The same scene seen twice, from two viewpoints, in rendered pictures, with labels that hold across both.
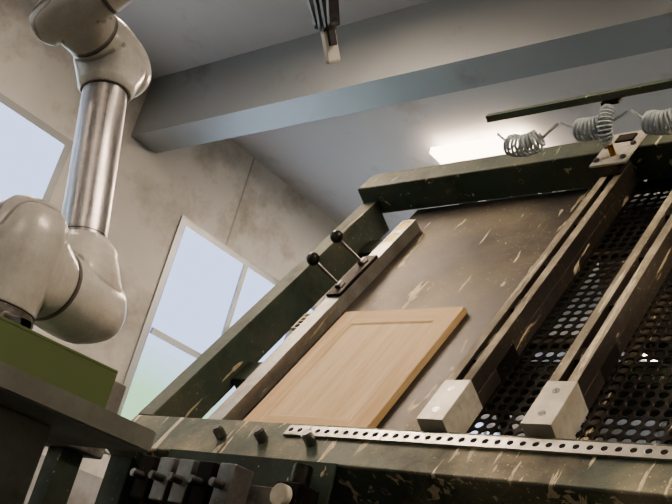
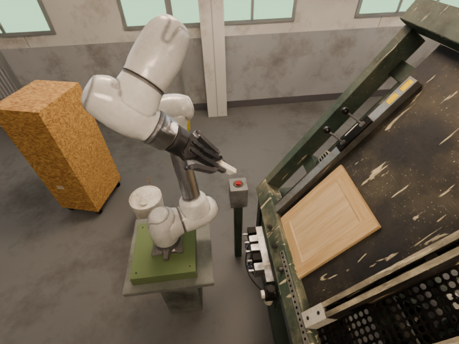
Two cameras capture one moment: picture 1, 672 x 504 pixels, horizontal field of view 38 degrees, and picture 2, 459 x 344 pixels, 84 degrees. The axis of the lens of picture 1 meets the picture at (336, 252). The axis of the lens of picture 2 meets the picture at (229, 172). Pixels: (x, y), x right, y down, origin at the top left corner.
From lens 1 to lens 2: 2.21 m
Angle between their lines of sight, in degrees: 76
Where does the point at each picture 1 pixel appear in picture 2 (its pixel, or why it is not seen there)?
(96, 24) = not seen: hidden behind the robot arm
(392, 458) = (291, 317)
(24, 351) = (162, 278)
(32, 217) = (153, 230)
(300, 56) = not seen: outside the picture
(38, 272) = (165, 241)
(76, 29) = not seen: hidden behind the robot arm
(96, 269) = (190, 219)
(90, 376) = (186, 274)
